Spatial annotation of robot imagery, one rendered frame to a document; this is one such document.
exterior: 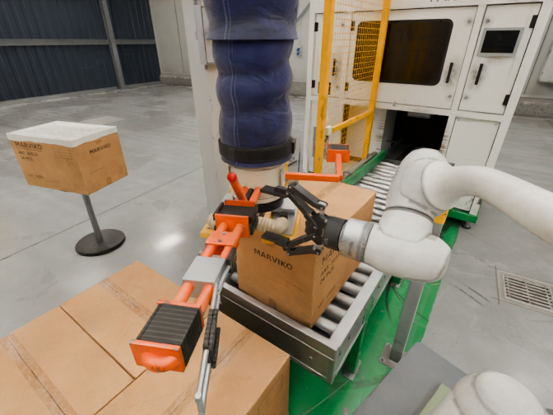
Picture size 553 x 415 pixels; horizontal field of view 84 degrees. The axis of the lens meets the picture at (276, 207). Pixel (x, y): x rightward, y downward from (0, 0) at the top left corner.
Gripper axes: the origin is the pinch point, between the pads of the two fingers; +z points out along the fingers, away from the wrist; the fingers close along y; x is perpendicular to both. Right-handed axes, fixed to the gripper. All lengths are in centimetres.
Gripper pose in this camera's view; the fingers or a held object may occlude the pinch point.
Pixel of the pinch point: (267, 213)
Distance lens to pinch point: 78.0
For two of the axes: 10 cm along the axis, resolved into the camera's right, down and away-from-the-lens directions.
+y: 0.0, 8.8, 4.8
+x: 4.9, -4.2, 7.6
